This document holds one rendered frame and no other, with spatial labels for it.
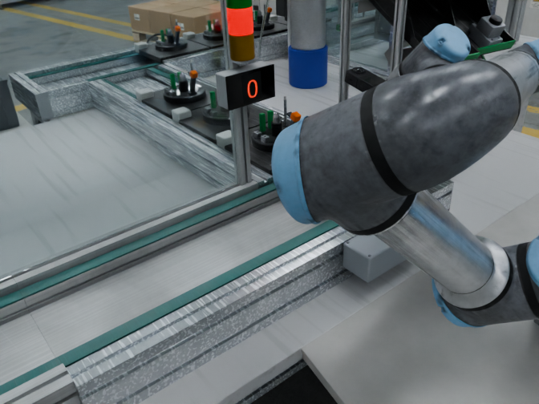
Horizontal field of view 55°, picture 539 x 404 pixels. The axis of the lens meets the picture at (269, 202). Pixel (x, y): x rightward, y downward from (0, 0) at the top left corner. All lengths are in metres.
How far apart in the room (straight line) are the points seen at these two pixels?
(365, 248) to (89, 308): 0.52
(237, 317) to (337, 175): 0.46
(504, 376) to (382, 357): 0.19
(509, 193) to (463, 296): 0.68
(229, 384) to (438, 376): 0.34
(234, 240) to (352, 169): 0.63
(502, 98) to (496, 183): 0.97
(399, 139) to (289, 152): 0.12
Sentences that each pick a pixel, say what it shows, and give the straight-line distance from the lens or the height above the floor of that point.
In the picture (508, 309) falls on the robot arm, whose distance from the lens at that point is 0.87.
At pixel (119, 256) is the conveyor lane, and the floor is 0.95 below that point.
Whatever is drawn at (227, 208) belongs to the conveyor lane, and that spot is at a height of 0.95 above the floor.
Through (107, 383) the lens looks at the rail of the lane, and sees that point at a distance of 0.86.
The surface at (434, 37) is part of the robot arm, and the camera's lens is 0.96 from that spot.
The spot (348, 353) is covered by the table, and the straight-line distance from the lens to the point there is 0.95.
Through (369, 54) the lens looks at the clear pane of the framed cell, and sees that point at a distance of 2.31.
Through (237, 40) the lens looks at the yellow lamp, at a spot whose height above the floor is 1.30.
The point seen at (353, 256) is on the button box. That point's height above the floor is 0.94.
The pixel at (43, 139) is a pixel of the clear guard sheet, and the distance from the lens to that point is 0.99.
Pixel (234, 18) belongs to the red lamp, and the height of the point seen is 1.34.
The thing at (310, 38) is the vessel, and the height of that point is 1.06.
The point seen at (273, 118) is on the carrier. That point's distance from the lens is 1.38.
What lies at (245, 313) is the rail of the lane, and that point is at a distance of 0.94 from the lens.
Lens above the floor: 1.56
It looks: 31 degrees down
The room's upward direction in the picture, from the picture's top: 3 degrees counter-clockwise
